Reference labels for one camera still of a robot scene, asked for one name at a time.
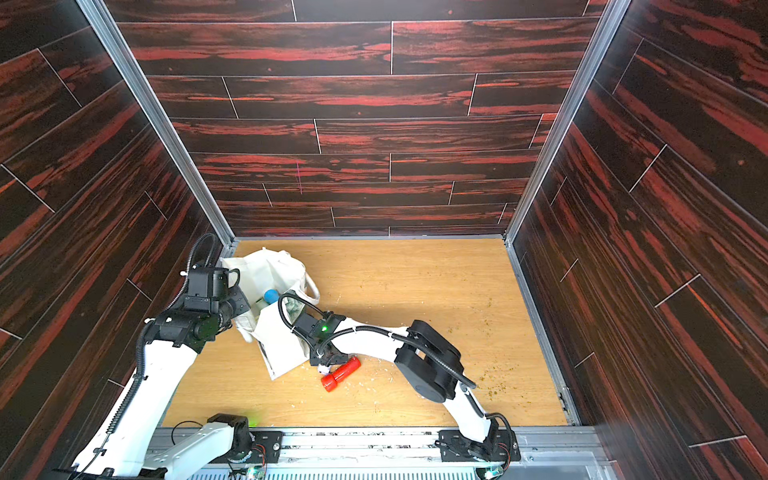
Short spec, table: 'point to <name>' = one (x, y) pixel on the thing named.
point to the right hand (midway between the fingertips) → (327, 353)
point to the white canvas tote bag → (278, 288)
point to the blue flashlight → (271, 296)
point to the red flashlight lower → (340, 374)
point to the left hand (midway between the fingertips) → (240, 296)
